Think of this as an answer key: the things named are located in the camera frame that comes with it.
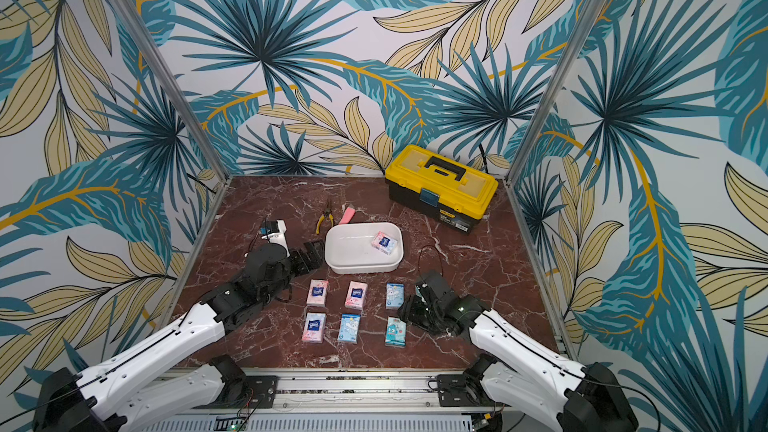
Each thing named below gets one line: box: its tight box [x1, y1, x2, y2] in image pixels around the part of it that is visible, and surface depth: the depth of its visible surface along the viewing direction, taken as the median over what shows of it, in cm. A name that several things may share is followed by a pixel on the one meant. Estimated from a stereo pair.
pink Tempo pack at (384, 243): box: [371, 231, 398, 255], surface depth 100 cm
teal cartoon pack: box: [385, 316, 407, 348], surface depth 83 cm
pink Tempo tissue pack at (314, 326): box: [302, 312, 326, 344], surface depth 83 cm
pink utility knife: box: [339, 207, 357, 225], surface depth 109 cm
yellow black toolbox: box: [385, 144, 499, 234], surface depth 100 cm
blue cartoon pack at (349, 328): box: [337, 313, 361, 344], surface depth 83 cm
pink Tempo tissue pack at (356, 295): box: [345, 280, 368, 311], surface depth 89 cm
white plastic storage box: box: [324, 222, 404, 274], surface depth 100 cm
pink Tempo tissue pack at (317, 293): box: [306, 279, 329, 307], surface depth 89 cm
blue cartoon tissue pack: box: [385, 283, 405, 309], surface depth 90 cm
